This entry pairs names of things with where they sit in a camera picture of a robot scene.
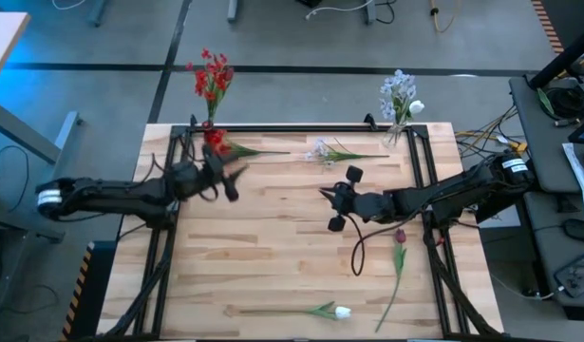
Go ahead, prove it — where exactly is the clear glass vase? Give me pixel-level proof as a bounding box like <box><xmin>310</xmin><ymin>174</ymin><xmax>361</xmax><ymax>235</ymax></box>
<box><xmin>382</xmin><ymin>121</ymin><xmax>409</xmax><ymax>149</ymax></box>

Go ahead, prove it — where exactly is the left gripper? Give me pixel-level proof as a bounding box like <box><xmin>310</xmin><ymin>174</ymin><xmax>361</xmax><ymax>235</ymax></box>
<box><xmin>167</xmin><ymin>144</ymin><xmax>249</xmax><ymax>203</ymax></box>

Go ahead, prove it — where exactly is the black computer mouse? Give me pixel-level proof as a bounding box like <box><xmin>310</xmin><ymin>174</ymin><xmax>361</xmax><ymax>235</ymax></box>
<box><xmin>562</xmin><ymin>218</ymin><xmax>584</xmax><ymax>244</ymax></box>

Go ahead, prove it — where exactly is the white paper sheet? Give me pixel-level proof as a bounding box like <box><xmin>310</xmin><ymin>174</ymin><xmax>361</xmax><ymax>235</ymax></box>
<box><xmin>561</xmin><ymin>142</ymin><xmax>584</xmax><ymax>219</ymax></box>

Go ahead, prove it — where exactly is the black base with hazard stripes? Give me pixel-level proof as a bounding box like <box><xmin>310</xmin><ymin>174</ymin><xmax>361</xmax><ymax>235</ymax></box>
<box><xmin>58</xmin><ymin>239</ymin><xmax>117</xmax><ymax>342</ymax></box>

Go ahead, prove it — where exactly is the white floor cable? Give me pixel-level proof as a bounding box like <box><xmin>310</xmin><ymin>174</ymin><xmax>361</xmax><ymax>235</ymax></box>
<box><xmin>304</xmin><ymin>0</ymin><xmax>376</xmax><ymax>21</ymax></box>

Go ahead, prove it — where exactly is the yellow and black cable bundle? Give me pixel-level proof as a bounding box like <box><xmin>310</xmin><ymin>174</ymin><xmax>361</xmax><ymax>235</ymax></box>
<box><xmin>455</xmin><ymin>104</ymin><xmax>530</xmax><ymax>161</ymax></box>

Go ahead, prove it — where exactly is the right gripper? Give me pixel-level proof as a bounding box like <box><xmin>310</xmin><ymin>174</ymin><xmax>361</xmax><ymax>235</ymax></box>
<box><xmin>318</xmin><ymin>164</ymin><xmax>395</xmax><ymax>233</ymax></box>

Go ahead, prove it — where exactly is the light wooden desk top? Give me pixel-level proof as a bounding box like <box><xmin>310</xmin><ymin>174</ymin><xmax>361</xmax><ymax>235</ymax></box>
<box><xmin>0</xmin><ymin>11</ymin><xmax>31</xmax><ymax>91</ymax></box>

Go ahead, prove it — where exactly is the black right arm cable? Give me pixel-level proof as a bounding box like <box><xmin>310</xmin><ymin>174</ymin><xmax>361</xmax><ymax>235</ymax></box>
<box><xmin>350</xmin><ymin>213</ymin><xmax>406</xmax><ymax>277</ymax></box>

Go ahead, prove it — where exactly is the black diagonal stand bar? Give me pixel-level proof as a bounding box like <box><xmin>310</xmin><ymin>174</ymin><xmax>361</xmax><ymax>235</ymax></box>
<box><xmin>528</xmin><ymin>23</ymin><xmax>584</xmax><ymax>91</ymax></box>

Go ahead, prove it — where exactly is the grey side table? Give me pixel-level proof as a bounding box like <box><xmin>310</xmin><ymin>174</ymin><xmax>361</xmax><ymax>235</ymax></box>
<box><xmin>522</xmin><ymin>189</ymin><xmax>584</xmax><ymax>310</ymax></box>
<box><xmin>508</xmin><ymin>73</ymin><xmax>584</xmax><ymax>194</ymax></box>

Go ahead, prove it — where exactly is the black aluminium table frame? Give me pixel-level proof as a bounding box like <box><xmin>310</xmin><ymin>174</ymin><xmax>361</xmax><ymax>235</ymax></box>
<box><xmin>101</xmin><ymin>122</ymin><xmax>504</xmax><ymax>339</ymax></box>

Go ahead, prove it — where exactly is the dark red tulip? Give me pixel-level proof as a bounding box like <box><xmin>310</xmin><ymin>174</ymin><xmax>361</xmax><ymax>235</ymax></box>
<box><xmin>374</xmin><ymin>228</ymin><xmax>408</xmax><ymax>334</ymax></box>

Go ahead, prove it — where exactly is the yellow floor cable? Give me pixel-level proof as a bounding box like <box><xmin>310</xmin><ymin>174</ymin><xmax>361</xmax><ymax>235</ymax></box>
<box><xmin>427</xmin><ymin>0</ymin><xmax>463</xmax><ymax>34</ymax></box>

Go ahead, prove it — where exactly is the white flower bunch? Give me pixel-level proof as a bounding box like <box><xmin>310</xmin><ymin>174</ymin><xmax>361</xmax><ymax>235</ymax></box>
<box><xmin>304</xmin><ymin>137</ymin><xmax>390</xmax><ymax>166</ymax></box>
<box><xmin>378</xmin><ymin>68</ymin><xmax>419</xmax><ymax>127</ymax></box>

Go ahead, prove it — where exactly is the red flower bunch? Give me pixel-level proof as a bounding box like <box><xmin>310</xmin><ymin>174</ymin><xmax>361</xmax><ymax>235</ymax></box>
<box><xmin>203</xmin><ymin>127</ymin><xmax>292</xmax><ymax>161</ymax></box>
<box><xmin>185</xmin><ymin>47</ymin><xmax>234</xmax><ymax>124</ymax></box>

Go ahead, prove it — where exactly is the grey metal desk frame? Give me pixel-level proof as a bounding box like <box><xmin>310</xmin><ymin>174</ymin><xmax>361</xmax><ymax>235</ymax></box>
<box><xmin>0</xmin><ymin>97</ymin><xmax>84</xmax><ymax>243</ymax></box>

